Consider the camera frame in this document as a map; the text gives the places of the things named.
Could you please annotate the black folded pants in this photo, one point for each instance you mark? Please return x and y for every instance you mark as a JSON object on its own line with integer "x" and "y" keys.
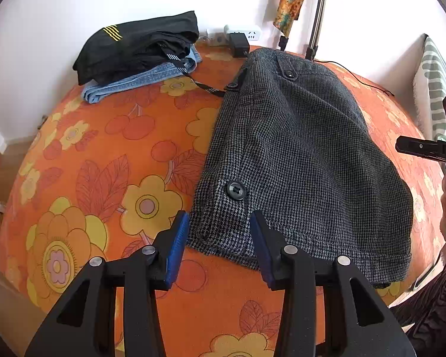
{"x": 133, "y": 46}

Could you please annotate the black power adapter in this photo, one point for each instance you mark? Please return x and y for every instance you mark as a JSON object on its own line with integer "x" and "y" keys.
{"x": 238, "y": 45}

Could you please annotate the orange patterned hanging cloth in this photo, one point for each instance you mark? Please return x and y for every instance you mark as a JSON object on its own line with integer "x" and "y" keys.
{"x": 291, "y": 0}

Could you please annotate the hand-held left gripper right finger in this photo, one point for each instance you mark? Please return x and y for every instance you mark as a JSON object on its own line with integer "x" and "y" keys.
{"x": 261, "y": 245}

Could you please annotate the metal tripod stand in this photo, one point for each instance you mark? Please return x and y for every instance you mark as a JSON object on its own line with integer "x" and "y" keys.
{"x": 317, "y": 11}

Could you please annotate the green striped pillow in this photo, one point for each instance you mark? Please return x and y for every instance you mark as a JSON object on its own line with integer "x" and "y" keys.
{"x": 433, "y": 85}

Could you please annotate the blue folded jeans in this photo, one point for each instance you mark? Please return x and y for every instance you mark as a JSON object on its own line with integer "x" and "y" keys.
{"x": 141, "y": 80}

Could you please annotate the grey houndstooth pants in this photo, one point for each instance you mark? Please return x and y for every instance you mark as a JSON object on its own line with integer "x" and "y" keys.
{"x": 297, "y": 148}

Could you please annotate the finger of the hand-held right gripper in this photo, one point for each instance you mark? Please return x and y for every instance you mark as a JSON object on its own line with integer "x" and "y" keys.
{"x": 416, "y": 145}

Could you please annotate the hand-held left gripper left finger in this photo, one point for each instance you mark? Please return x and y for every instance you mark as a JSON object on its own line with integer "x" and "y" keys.
{"x": 175, "y": 247}

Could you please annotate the orange floral bed sheet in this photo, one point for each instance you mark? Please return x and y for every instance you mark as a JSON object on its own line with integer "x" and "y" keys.
{"x": 107, "y": 163}

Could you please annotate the white power strip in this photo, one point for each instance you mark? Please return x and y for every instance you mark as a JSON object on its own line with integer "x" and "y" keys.
{"x": 238, "y": 33}

